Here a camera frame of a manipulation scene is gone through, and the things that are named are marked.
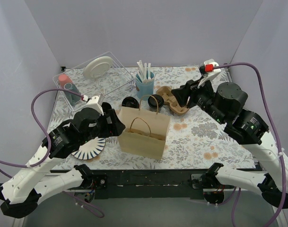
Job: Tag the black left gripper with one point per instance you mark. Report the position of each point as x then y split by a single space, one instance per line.
109 123

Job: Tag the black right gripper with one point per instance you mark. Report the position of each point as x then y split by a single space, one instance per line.
189 92

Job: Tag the brown paper takeout bag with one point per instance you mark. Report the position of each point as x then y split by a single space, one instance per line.
145 133

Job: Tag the black plastic cup lid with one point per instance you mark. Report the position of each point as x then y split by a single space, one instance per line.
155 101

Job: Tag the dark paper coffee cup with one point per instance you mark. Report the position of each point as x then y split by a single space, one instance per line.
155 108

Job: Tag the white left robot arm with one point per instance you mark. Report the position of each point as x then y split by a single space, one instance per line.
23 192

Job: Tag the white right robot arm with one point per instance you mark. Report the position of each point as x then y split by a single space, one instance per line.
247 128

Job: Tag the brown pulp cup carrier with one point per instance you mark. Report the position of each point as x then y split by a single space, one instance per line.
170 100

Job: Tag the blue striped white plate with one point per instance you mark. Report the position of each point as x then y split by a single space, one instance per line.
90 150

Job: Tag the blue cylindrical holder cup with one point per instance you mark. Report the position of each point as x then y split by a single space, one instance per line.
145 88

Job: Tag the white wrapped straw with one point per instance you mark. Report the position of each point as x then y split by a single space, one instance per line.
142 71
149 72
145 71

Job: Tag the floral patterned table mat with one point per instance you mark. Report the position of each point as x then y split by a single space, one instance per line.
194 140

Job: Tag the teal plastic cup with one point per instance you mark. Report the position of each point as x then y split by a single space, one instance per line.
70 93

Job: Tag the white ceramic plate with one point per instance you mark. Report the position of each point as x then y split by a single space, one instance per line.
98 67

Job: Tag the pink plastic cup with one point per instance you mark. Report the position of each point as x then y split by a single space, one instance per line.
65 82

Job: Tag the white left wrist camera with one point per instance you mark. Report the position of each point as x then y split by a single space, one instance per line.
93 103

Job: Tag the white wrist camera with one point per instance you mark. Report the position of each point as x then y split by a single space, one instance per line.
93 103
208 71

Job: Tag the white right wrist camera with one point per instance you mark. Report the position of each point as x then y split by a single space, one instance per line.
208 71

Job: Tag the clear wire dish rack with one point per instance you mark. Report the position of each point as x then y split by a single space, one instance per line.
115 85

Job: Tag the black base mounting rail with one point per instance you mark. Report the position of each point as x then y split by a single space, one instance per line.
164 183

